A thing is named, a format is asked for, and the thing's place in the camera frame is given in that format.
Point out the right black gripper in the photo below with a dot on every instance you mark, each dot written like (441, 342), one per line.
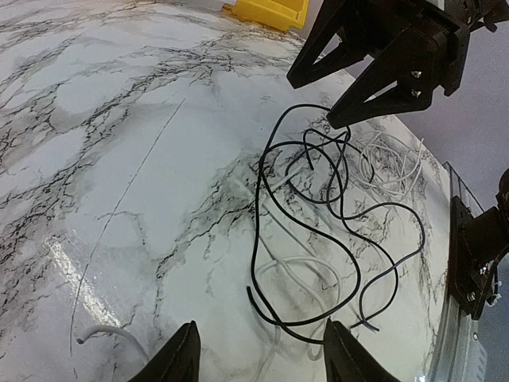
(417, 46)

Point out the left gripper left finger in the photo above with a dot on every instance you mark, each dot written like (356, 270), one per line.
(178, 360)

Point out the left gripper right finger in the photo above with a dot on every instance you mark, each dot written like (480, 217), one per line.
(346, 360)

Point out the yellow bin right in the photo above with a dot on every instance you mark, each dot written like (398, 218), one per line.
(277, 14)

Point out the aluminium front rail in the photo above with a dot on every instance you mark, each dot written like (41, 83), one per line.
(458, 354)

